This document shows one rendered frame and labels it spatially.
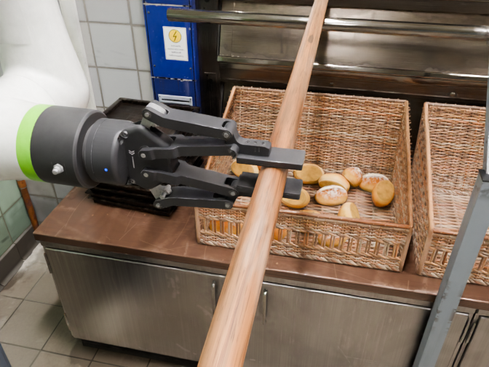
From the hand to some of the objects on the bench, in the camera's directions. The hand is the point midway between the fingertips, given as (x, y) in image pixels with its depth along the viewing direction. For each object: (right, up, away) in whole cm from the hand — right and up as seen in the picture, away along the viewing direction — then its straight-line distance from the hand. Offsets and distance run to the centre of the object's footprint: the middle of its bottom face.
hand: (271, 171), depth 51 cm
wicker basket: (+73, -15, +83) cm, 112 cm away
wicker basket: (+16, -8, +93) cm, 95 cm away
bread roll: (+30, -1, +97) cm, 102 cm away
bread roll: (+24, -7, +93) cm, 96 cm away
